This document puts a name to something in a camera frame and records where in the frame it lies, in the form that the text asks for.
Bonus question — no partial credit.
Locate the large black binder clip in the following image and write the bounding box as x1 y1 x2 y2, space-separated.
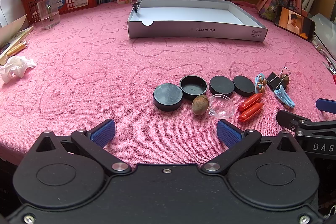
266 67 290 91

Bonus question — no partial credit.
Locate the smartphone playing video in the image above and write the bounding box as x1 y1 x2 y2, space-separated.
274 6 315 42

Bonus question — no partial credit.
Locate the dark brown wooden nut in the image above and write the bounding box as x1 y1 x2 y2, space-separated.
279 73 290 88

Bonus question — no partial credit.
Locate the pink rabbit towel mat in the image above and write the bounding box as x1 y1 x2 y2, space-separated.
1 3 335 165

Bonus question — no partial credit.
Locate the open notebook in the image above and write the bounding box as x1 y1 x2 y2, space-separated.
1 15 33 65

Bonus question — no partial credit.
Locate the clear plastic dome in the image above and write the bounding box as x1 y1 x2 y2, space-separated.
209 94 235 119

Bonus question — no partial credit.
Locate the clear acrylic block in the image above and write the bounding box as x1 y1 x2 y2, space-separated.
37 0 60 30

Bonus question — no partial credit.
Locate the black round puck lid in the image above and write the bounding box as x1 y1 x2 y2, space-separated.
153 83 183 111

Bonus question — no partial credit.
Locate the black round cap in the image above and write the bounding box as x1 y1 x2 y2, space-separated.
179 75 208 101

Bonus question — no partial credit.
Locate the black round disc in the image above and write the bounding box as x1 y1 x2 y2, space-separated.
232 76 255 97
209 76 235 97

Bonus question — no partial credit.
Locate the crumpled white tissue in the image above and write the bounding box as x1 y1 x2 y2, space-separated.
0 56 36 84

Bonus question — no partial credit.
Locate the white cardboard box tray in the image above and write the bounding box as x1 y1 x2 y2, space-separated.
127 0 268 42

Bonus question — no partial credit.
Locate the light blue hair clip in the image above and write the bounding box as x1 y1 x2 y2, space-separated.
274 85 295 109

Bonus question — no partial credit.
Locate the white cable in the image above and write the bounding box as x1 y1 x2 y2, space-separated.
312 36 336 70

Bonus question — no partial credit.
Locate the blue hair clip with beads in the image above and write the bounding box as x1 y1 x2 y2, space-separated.
255 73 267 94

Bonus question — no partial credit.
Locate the black binder clip on tray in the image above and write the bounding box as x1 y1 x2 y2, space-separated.
133 2 140 12

